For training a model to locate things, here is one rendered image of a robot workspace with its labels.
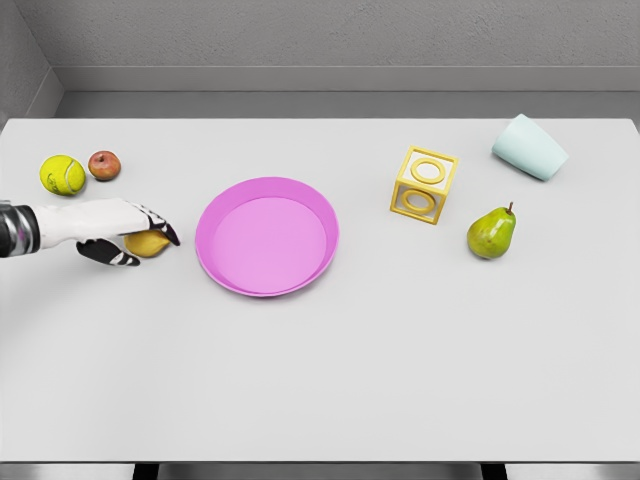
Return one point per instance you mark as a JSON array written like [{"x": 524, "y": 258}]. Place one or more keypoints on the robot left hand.
[{"x": 107, "y": 217}]

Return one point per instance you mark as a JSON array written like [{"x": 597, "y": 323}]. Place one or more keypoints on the yellow lemon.
[{"x": 145, "y": 244}]

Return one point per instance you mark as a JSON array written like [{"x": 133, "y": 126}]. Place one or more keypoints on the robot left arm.
[{"x": 35, "y": 226}]

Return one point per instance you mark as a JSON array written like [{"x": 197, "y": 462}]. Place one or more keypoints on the pink round plate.
[{"x": 266, "y": 238}]

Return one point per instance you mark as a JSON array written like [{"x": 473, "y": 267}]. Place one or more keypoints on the red apple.
[{"x": 104, "y": 165}]

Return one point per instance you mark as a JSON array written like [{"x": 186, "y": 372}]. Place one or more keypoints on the yellow-green tennis ball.
[{"x": 62, "y": 174}]

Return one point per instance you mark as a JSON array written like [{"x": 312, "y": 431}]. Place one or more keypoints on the green pear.
[{"x": 491, "y": 233}]

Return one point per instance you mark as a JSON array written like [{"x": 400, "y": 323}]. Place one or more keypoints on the pale blue cup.
[{"x": 530, "y": 148}]

